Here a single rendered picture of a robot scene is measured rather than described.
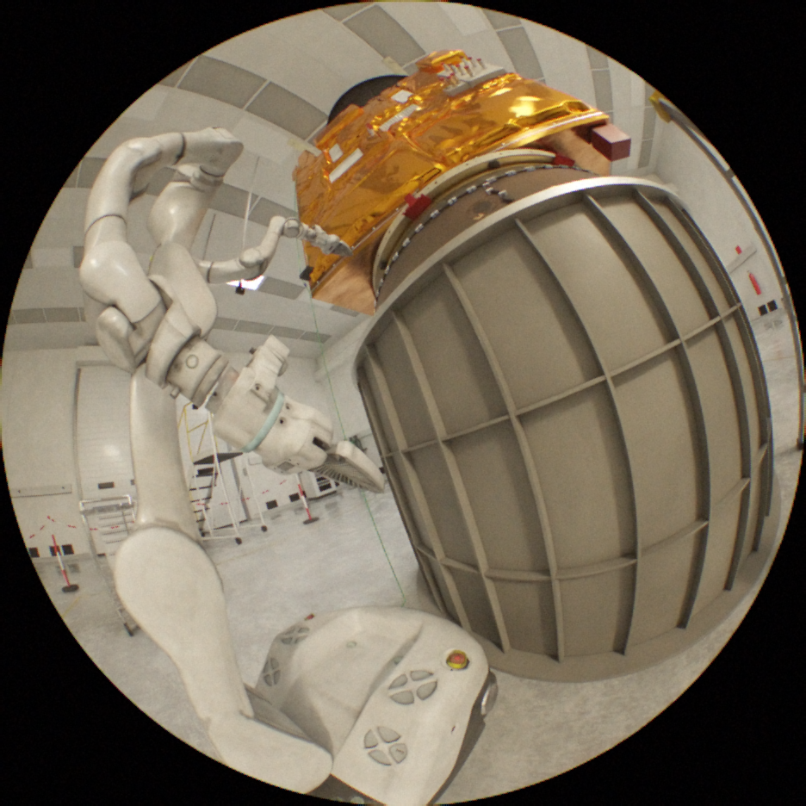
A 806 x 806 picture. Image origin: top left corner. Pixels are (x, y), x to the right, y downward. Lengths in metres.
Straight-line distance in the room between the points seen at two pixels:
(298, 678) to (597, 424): 0.87
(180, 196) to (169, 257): 0.28
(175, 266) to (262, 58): 4.12
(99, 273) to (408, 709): 0.67
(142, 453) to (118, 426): 7.26
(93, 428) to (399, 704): 7.76
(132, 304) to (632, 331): 0.68
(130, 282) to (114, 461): 7.27
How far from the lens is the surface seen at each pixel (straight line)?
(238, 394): 0.24
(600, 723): 0.83
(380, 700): 0.55
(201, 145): 0.68
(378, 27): 4.64
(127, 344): 0.25
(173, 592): 0.37
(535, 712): 0.86
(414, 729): 0.52
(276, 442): 0.25
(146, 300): 0.27
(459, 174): 1.13
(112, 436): 7.64
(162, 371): 0.25
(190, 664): 0.41
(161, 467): 0.41
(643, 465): 0.54
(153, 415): 0.43
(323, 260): 1.52
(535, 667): 0.91
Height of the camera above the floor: 0.79
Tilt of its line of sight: 9 degrees up
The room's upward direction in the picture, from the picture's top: 19 degrees counter-clockwise
